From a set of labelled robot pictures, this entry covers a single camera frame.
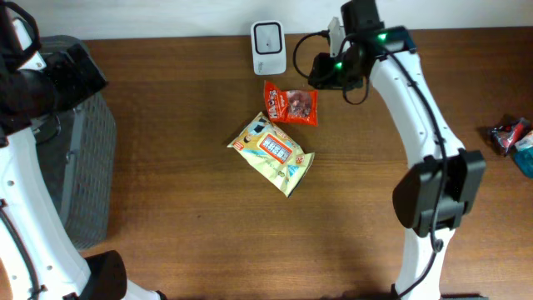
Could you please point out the yellow snack bag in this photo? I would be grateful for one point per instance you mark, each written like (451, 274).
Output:
(275, 155)

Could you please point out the red snack packet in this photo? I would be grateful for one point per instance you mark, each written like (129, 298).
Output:
(291, 106)

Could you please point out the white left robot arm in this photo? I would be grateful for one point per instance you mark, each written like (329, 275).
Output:
(39, 259)

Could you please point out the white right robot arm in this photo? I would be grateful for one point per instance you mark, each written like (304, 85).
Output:
(443, 178)

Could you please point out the grey plastic lattice basket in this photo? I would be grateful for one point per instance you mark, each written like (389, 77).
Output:
(76, 151)

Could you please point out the black snack packet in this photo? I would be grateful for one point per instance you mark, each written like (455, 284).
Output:
(507, 133)

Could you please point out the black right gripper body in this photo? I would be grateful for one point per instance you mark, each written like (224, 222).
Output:
(331, 72)

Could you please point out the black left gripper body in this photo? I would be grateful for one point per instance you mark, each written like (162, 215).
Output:
(62, 84)

